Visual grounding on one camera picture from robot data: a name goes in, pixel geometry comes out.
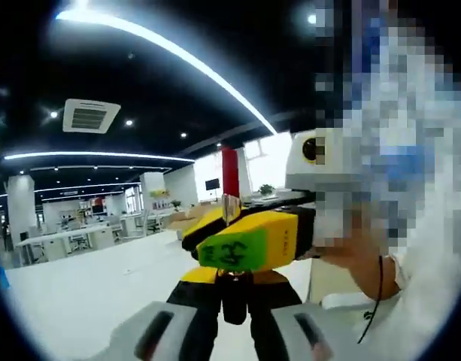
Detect long ceiling light strip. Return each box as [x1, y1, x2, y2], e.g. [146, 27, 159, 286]
[55, 9, 279, 135]
[3, 150, 196, 163]

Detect white office desk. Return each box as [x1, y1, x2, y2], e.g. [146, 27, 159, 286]
[15, 224, 114, 260]

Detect black gold lipstick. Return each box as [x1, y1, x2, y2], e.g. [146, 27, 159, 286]
[218, 145, 250, 325]

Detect black wrist cord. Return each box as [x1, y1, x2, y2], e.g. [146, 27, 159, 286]
[356, 254, 384, 344]

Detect open cardboard box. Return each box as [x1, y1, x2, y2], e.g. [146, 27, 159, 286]
[165, 208, 201, 234]

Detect person's white shirt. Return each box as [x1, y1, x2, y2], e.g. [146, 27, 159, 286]
[320, 210, 461, 361]

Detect person's right hand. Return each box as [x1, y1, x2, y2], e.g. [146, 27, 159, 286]
[315, 240, 381, 298]

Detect white ceiling air vent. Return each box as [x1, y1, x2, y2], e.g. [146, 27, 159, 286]
[62, 98, 122, 135]

